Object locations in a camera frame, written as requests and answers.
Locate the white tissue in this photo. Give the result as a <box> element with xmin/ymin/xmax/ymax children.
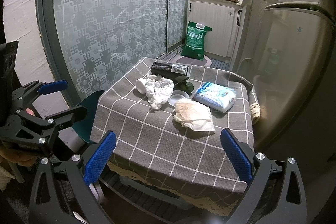
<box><xmin>145</xmin><ymin>75</ymin><xmax>174</xmax><ymax>110</ymax></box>

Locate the frosted patterned sliding door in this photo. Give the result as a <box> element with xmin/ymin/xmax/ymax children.
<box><xmin>36</xmin><ymin>0</ymin><xmax>187</xmax><ymax>106</ymax></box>

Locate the white kitchen cabinet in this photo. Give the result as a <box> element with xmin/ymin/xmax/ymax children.
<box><xmin>187</xmin><ymin>0</ymin><xmax>278</xmax><ymax>71</ymax></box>

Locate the grey checked tablecloth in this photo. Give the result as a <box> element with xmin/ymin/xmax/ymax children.
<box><xmin>90</xmin><ymin>57</ymin><xmax>257</xmax><ymax>216</ymax></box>

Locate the beige paper napkin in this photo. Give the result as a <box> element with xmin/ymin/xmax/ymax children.
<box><xmin>173</xmin><ymin>98</ymin><xmax>215</xmax><ymax>132</ymax></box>

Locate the white round lid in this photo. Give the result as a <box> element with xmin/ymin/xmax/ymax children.
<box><xmin>168</xmin><ymin>90</ymin><xmax>189</xmax><ymax>107</ymax></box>

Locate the green rice bag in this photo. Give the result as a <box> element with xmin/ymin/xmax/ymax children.
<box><xmin>181</xmin><ymin>21</ymin><xmax>213</xmax><ymax>60</ymax></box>

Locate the white plastic cup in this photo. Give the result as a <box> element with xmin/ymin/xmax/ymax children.
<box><xmin>135</xmin><ymin>78</ymin><xmax>147</xmax><ymax>94</ymax></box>

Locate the person's left hand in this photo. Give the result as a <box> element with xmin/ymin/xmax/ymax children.
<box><xmin>26</xmin><ymin>108</ymin><xmax>35</xmax><ymax>116</ymax></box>

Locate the black snack wrapper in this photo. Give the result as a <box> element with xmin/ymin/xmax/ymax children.
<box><xmin>151</xmin><ymin>61</ymin><xmax>190</xmax><ymax>81</ymax></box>

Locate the silver refrigerator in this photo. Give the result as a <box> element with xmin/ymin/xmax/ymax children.
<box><xmin>253</xmin><ymin>0</ymin><xmax>335</xmax><ymax>147</ymax></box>

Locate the oval grey pink mat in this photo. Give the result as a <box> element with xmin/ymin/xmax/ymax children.
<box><xmin>170</xmin><ymin>55</ymin><xmax>212</xmax><ymax>67</ymax></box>

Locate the dark teal trash bin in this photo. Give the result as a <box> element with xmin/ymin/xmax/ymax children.
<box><xmin>72</xmin><ymin>90</ymin><xmax>105</xmax><ymax>144</ymax></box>

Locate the blue white tissue pack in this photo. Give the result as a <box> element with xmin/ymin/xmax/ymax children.
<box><xmin>193</xmin><ymin>82</ymin><xmax>236</xmax><ymax>113</ymax></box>

